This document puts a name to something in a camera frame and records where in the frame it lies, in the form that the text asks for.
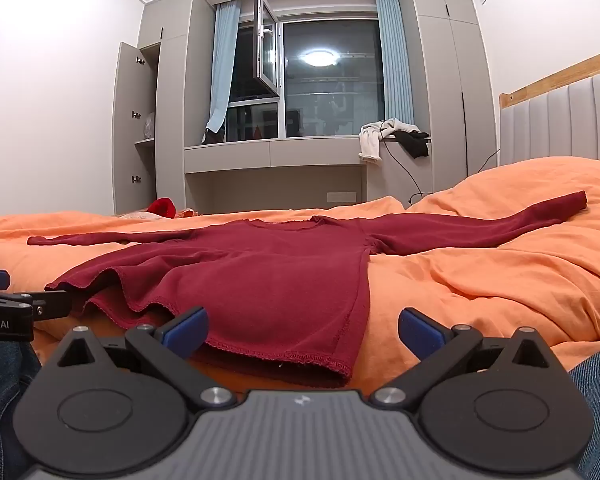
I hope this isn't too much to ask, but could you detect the person's left leg in jeans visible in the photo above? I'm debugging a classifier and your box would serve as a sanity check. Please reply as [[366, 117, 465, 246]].
[[0, 339, 42, 480]]

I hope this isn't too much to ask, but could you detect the bright red cloth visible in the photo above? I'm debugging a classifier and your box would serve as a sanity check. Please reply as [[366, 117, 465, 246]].
[[146, 198, 176, 219]]

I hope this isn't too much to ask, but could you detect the open grey wardrobe door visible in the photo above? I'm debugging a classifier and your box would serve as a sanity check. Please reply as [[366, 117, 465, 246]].
[[112, 41, 158, 217]]

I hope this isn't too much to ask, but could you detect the grey wardrobe with shelves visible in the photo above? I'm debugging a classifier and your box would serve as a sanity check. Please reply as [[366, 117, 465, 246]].
[[134, 0, 197, 216]]

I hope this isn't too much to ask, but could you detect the orange blanket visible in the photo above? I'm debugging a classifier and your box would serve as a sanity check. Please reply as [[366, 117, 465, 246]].
[[0, 156, 600, 401]]

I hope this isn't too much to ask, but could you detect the window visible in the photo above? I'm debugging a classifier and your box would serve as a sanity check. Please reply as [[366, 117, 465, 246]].
[[225, 0, 387, 142]]

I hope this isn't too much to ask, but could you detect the light blue curtain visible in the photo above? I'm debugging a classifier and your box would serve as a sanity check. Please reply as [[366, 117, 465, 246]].
[[374, 0, 416, 138], [202, 0, 242, 145]]

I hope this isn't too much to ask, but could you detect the tall grey closed wardrobe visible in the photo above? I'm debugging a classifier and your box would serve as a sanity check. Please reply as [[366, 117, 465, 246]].
[[407, 0, 501, 197]]

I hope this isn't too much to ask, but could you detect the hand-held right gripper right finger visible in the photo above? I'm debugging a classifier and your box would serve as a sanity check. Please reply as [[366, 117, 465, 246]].
[[369, 306, 557, 410]]

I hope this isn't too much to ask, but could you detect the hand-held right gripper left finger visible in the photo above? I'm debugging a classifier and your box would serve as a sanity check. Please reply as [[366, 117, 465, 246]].
[[50, 306, 237, 410]]

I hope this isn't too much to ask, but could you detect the wooden bed frame rail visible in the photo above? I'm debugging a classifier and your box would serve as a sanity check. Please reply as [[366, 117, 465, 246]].
[[499, 46, 600, 109]]

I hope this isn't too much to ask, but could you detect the peach patterned cloth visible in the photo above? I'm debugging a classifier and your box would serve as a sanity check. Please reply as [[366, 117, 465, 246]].
[[115, 208, 201, 221]]

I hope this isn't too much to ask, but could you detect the dark red long-sleeve top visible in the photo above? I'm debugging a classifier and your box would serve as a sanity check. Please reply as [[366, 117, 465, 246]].
[[27, 191, 588, 389]]

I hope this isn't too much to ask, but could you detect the white and black clothes pile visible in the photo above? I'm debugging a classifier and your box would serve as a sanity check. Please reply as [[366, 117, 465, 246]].
[[358, 117, 416, 166]]

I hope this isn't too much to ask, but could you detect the black garment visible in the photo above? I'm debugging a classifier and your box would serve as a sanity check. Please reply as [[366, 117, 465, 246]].
[[391, 130, 431, 159]]

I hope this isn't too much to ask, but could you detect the black cable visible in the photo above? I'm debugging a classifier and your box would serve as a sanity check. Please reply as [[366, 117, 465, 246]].
[[382, 140, 502, 208]]

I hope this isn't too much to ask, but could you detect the grey padded headboard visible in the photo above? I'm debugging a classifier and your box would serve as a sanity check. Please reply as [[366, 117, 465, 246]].
[[500, 66, 600, 167]]

